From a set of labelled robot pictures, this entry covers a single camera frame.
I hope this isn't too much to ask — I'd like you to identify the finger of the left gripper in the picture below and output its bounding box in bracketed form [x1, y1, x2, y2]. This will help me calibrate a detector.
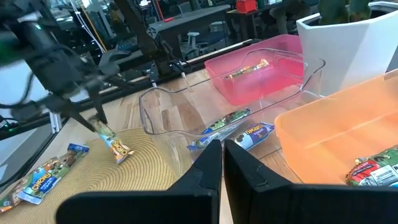
[90, 85, 108, 124]
[49, 101, 96, 133]

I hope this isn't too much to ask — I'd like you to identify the red storage box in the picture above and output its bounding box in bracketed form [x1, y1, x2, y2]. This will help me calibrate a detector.
[235, 0, 258, 14]

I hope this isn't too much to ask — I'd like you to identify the white hexagonal plant pot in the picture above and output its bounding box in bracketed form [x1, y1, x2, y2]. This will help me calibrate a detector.
[295, 1, 398, 97]

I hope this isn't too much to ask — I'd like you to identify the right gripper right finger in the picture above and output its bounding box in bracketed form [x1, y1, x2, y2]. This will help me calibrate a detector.
[224, 139, 398, 224]

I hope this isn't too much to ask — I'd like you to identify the round woven placemat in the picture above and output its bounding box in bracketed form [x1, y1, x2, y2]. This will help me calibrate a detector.
[0, 127, 193, 224]

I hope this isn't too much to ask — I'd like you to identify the orange plastic bin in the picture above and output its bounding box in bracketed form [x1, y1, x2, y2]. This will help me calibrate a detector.
[274, 68, 398, 187]

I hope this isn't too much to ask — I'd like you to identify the green cactus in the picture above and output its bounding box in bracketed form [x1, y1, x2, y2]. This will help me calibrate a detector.
[317, 0, 373, 26]

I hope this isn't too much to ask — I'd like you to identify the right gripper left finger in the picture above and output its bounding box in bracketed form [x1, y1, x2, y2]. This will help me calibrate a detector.
[55, 139, 223, 224]

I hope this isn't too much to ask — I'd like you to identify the pink plastic bin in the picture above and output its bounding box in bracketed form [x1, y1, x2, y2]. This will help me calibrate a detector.
[204, 34, 304, 106]

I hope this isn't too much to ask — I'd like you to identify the red-ended granola bar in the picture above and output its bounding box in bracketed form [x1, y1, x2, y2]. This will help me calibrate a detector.
[345, 146, 398, 189]

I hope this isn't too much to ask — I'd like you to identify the yellow extension cable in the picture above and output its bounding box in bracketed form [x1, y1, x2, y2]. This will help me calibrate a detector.
[81, 6, 108, 53]

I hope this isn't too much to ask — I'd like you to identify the purple-ended granola bar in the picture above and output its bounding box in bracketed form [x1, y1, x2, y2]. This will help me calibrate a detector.
[231, 121, 276, 152]
[186, 107, 251, 152]
[17, 143, 90, 205]

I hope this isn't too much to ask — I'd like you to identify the dark office desk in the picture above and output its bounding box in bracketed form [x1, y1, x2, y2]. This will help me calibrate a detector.
[146, 4, 233, 60]

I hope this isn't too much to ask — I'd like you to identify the clear plastic bin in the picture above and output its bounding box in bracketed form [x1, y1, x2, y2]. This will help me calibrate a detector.
[138, 48, 326, 162]

